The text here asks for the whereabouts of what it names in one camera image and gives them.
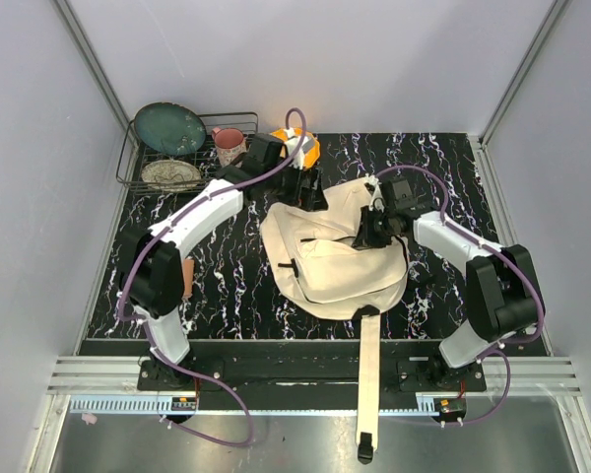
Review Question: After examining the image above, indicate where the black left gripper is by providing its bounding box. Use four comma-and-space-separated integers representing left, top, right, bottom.
264, 158, 328, 213

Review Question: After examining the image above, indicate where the cream canvas backpack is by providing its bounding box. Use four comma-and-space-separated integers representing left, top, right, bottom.
259, 179, 410, 464

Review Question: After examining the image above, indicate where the salmon leather wallet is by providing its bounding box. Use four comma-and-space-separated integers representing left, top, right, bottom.
182, 258, 195, 300

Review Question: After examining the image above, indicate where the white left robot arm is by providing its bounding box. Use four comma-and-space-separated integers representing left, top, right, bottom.
116, 128, 328, 390

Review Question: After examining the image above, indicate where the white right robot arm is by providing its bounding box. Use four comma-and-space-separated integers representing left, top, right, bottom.
354, 177, 545, 391

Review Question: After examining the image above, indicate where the yellow polka dot plate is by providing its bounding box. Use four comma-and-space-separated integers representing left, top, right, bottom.
271, 128, 321, 170

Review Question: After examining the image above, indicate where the pink ghost pattern mug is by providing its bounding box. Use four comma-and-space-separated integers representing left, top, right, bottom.
211, 127, 247, 167

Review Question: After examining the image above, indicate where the speckled beige plate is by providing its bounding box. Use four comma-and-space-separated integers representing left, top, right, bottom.
141, 160, 202, 192

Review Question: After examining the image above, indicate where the dark teal plate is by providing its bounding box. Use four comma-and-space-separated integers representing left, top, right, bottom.
133, 102, 207, 157

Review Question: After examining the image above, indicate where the grey wire dish rack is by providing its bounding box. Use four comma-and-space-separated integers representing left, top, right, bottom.
115, 102, 259, 195

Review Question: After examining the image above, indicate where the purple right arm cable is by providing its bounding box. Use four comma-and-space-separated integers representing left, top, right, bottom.
373, 165, 546, 427

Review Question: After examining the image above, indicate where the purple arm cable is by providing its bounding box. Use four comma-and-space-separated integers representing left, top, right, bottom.
117, 107, 309, 448
373, 165, 546, 427

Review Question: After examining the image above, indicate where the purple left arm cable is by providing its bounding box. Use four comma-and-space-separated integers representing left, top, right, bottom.
117, 107, 309, 448

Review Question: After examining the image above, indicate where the aluminium front rail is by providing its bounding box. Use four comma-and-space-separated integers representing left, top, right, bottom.
47, 356, 581, 396

